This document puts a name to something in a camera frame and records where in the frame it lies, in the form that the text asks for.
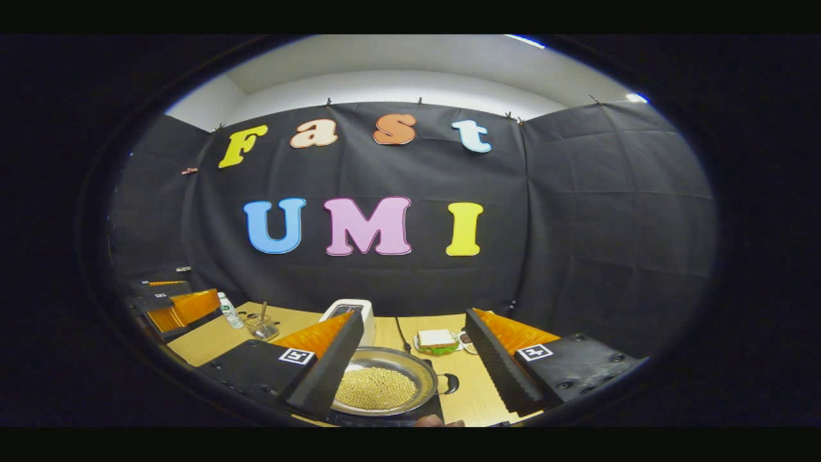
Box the steel pot with black handle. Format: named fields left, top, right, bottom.
left=330, top=346, right=461, bottom=418

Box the white sandwich plate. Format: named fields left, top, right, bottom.
left=412, top=332, right=463, bottom=357

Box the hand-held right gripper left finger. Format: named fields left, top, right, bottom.
left=195, top=310, right=366, bottom=422

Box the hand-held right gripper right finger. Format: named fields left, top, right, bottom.
left=464, top=307, right=648, bottom=419

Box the wire mesh basket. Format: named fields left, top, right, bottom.
left=243, top=312, right=282, bottom=343

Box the black induction cooktop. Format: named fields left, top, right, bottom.
left=323, top=393, right=448, bottom=428

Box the small white green bottle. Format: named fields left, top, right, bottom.
left=216, top=292, right=245, bottom=330

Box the sandwich with lettuce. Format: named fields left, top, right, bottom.
left=417, top=329, right=458, bottom=354

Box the pile of yellow beads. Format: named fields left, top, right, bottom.
left=334, top=366, right=419, bottom=412

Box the white toaster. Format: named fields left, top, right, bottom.
left=318, top=298, right=377, bottom=348

